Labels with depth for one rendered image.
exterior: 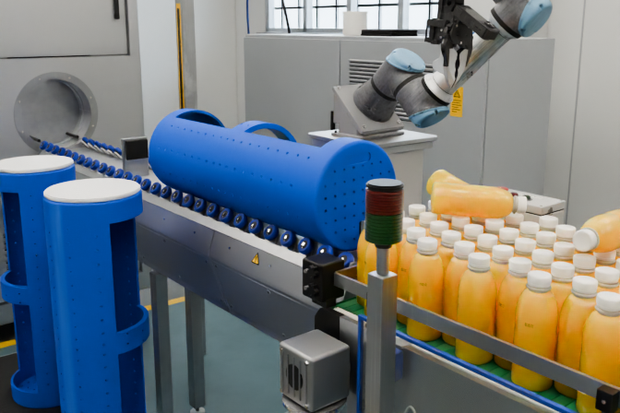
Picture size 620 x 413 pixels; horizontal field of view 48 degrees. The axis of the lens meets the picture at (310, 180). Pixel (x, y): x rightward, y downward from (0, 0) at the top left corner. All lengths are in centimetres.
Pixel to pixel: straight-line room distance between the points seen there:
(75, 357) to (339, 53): 252
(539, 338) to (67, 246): 135
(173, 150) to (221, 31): 530
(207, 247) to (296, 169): 53
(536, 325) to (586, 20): 346
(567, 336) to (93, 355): 141
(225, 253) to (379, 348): 92
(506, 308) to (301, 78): 329
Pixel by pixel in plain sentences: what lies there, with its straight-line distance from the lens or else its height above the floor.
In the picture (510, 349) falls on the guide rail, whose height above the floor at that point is 97.
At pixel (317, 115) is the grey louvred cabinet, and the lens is 432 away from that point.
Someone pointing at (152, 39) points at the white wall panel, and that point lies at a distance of 713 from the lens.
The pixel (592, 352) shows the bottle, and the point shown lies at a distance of 120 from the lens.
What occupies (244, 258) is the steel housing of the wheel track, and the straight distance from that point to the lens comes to 199.
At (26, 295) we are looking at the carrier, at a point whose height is 59.
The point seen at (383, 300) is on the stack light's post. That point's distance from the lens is 120.
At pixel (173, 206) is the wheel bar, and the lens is 234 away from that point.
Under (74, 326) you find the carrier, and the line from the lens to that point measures 219.
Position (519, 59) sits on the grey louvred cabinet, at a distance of 355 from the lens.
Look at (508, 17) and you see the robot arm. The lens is 206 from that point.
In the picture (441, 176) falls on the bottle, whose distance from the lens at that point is 171.
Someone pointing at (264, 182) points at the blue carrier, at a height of 111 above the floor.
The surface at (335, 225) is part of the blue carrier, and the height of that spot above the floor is 103.
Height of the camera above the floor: 151
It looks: 13 degrees down
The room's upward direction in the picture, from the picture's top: straight up
